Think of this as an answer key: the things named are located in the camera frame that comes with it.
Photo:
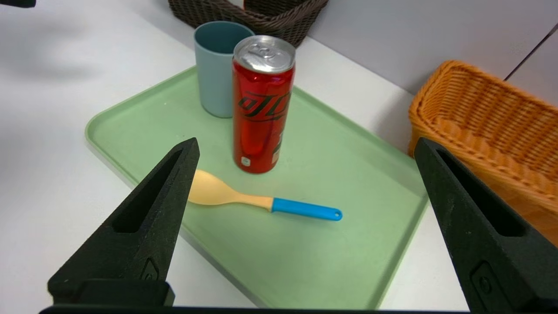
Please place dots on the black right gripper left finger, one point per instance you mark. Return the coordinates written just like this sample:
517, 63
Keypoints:
144, 226

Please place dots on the red soda can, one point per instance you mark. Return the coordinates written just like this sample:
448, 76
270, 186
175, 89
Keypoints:
261, 126

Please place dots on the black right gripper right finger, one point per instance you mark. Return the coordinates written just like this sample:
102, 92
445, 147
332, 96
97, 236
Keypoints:
479, 226

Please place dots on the blue-grey plastic cup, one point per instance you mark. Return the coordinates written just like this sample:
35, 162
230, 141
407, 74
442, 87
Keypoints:
213, 78

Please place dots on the light green plastic tray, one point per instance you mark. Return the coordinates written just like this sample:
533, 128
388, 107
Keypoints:
327, 174

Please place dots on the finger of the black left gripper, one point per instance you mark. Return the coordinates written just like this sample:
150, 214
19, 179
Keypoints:
17, 3

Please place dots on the dark brown wicker basket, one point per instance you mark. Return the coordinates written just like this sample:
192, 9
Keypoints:
279, 22

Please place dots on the orange wicker basket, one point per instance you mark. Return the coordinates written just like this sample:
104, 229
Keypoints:
492, 131

